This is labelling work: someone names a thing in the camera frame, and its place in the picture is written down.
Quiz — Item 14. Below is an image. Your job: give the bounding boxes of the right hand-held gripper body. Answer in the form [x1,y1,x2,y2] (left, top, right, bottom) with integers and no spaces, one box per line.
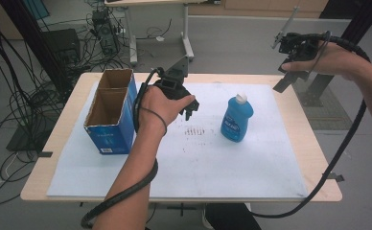
[271,6,323,71]

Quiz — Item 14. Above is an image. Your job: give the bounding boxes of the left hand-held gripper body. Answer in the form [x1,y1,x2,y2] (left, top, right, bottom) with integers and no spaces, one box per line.
[153,56,193,101]

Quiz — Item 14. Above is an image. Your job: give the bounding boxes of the blue detergent bottle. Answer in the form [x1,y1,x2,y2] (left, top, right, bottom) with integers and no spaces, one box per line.
[220,93,255,143]

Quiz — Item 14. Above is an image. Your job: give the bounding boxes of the blue cardboard box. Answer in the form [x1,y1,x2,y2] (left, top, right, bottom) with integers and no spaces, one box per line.
[83,68,139,155]

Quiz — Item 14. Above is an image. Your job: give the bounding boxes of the person's left hand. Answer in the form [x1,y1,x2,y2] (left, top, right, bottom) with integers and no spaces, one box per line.
[138,85,197,135]

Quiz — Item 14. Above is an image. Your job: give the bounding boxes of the person's right hand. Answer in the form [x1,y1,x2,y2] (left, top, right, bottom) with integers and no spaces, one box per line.
[281,40,371,81]

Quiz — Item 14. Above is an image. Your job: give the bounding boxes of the white desk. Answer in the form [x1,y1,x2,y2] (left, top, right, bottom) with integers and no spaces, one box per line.
[104,0,221,66]

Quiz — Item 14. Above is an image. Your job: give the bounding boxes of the grey floor mat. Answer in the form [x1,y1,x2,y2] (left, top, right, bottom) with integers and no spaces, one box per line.
[291,78,358,131]

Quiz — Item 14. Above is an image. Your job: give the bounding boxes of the white table mat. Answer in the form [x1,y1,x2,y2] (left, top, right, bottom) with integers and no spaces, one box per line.
[46,80,309,199]

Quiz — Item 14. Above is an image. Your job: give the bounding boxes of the black computer tower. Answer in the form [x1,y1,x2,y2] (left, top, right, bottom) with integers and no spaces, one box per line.
[91,9,120,56]

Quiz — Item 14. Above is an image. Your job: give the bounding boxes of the person's dark trousers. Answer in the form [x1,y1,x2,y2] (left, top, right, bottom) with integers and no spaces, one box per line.
[204,202,262,230]

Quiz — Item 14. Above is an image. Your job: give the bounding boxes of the black box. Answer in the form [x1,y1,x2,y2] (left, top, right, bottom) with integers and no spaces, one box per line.
[41,28,81,65]

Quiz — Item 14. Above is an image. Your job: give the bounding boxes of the light wooden table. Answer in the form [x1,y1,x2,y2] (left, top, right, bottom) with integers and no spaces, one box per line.
[20,72,343,203]

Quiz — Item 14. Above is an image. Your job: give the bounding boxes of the black metal frame post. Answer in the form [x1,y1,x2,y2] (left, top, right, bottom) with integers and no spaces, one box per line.
[0,0,70,94]
[297,0,372,108]

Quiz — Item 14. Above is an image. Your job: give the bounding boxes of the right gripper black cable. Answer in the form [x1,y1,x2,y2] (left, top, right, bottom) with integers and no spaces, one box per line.
[250,30,372,219]

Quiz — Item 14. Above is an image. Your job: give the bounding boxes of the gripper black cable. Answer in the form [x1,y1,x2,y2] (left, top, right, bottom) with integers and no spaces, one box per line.
[80,67,160,229]
[250,30,372,219]

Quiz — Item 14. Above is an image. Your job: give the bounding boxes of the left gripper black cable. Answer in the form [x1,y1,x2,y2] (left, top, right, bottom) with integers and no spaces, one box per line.
[80,67,160,229]

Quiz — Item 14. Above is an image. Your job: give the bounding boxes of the black floor base plate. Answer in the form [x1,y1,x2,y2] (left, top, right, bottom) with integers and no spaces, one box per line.
[6,118,60,152]

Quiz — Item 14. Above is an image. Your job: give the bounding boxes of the tangle of black floor cables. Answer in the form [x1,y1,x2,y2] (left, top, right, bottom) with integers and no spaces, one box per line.
[0,0,134,207]

